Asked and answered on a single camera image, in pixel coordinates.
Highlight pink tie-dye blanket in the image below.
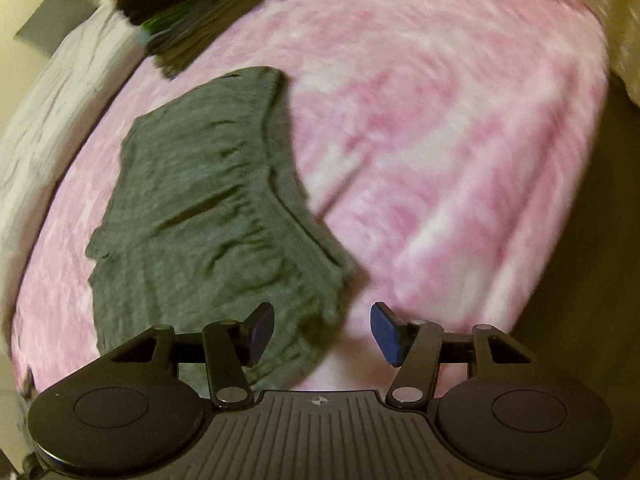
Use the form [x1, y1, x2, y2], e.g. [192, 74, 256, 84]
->
[10, 0, 612, 401]

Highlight grey shorts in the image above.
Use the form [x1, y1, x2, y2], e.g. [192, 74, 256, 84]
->
[86, 66, 357, 392]

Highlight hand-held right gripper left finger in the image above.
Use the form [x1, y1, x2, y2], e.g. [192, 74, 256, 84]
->
[102, 302, 275, 407]

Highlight white printed cloth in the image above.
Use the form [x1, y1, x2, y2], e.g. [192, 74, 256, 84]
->
[0, 0, 151, 281]

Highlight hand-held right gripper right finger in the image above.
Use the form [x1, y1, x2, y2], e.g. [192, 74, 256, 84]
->
[370, 302, 533, 407]

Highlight pile of dark clothes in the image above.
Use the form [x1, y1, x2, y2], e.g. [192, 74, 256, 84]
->
[109, 0, 301, 80]

